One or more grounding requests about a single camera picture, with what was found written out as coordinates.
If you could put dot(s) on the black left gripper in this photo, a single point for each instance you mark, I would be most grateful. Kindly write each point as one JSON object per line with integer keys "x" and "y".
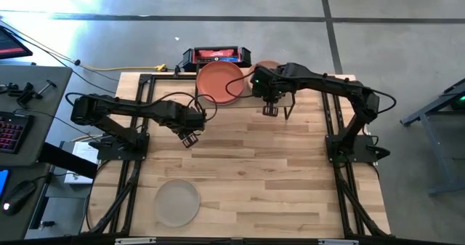
{"x": 181, "y": 117}

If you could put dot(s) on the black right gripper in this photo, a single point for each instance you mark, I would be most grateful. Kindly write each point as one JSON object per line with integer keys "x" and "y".
{"x": 270, "y": 85}

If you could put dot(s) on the tan plate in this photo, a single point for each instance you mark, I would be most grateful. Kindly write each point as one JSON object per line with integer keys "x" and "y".
{"x": 269, "y": 63}

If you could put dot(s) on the terracotta orange plate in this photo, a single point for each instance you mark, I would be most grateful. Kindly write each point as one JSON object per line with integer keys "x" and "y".
{"x": 218, "y": 81}

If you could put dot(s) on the pale grey plate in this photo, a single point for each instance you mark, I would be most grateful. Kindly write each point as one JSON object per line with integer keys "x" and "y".
{"x": 177, "y": 202}

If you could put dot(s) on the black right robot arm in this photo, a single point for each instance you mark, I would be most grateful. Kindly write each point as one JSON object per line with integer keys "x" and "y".
{"x": 327, "y": 83}

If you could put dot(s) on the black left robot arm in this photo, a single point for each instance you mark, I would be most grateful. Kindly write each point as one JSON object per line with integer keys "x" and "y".
{"x": 120, "y": 107}

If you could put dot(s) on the black dish rack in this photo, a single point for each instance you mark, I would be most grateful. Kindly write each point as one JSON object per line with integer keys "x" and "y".
{"x": 248, "y": 103}

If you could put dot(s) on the red black toolbox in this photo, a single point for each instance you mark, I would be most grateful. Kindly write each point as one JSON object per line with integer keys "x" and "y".
{"x": 218, "y": 57}

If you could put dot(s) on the white paper sheet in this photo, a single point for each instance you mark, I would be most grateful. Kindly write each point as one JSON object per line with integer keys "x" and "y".
{"x": 83, "y": 152}

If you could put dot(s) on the black metal beam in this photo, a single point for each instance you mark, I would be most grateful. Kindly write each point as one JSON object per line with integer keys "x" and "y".
{"x": 69, "y": 161}

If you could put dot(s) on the grey desk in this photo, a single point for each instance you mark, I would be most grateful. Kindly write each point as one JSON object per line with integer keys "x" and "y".
{"x": 43, "y": 125}

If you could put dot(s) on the grey metal stand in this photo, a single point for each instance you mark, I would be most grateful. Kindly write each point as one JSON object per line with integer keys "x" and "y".
{"x": 434, "y": 148}

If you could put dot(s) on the black backlit keyboard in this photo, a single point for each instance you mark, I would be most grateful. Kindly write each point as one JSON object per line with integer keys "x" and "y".
{"x": 14, "y": 132}

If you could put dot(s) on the black computer mouse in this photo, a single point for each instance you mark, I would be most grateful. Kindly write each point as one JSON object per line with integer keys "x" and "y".
{"x": 20, "y": 197}

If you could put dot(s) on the blue lit smartphone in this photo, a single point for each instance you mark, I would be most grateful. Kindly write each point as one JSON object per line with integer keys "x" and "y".
{"x": 3, "y": 183}

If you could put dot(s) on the black monitor red screen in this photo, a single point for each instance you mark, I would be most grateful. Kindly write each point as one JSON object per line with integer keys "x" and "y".
{"x": 11, "y": 45}

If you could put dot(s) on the silver metal bracket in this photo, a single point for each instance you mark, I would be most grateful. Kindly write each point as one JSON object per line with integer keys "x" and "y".
{"x": 136, "y": 241}
{"x": 338, "y": 242}

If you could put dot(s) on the black aluminium rig frame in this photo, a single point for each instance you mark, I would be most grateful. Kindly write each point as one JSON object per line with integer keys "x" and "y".
{"x": 343, "y": 201}

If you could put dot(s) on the black camera clamp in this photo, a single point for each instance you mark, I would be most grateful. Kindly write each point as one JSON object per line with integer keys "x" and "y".
{"x": 22, "y": 94}

